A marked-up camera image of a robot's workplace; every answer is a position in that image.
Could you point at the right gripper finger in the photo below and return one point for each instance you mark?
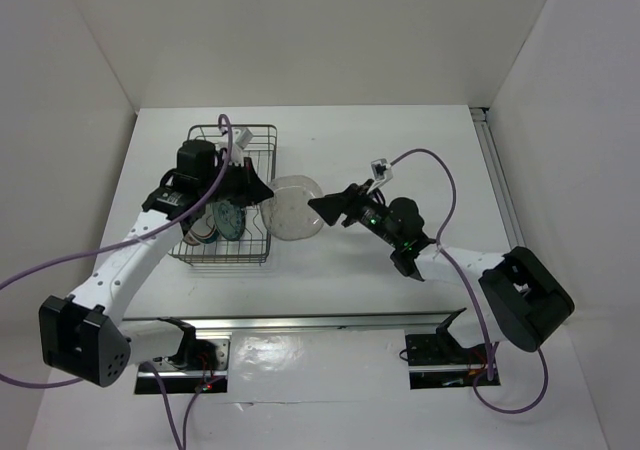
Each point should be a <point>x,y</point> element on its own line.
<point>342,200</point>
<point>333,216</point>

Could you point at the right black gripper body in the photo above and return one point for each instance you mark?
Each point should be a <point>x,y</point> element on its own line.
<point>372,215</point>

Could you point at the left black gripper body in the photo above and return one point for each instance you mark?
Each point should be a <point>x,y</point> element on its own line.
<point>231,186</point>

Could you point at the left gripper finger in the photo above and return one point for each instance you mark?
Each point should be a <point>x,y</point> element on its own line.
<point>254,190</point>
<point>238,206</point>

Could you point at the blue floral plate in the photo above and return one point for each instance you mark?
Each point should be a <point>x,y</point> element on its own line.
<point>230,227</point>

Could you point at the clear glass plate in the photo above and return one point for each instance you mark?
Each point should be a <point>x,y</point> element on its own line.
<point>287,215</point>

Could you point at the white plate teal rim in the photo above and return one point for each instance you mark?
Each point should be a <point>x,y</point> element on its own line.
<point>213,234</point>

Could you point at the white plate orange sunburst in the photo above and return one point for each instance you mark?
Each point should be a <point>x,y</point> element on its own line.
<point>197,232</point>

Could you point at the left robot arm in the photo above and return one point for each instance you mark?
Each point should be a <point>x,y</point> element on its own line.
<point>81,334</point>

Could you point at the wire dish rack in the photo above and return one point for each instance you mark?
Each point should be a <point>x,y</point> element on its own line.
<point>254,246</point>

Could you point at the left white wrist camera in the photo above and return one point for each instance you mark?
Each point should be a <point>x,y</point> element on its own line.
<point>242,136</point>

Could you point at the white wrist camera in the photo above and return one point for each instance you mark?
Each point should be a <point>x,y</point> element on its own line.
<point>382,172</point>
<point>242,136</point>

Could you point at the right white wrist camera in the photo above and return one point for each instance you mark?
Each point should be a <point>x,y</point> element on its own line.
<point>382,172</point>

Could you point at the aluminium rail front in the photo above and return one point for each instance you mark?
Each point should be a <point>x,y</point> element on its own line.
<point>319,322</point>

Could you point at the aluminium rail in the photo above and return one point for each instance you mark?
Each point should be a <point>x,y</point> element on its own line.
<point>319,322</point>
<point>479,116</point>

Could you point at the aluminium rail right side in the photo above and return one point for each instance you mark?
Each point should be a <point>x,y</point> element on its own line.
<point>479,116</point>

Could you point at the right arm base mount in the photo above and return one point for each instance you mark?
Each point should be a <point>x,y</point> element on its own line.
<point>436,361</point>

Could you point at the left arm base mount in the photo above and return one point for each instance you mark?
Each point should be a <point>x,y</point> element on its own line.
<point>203,367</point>

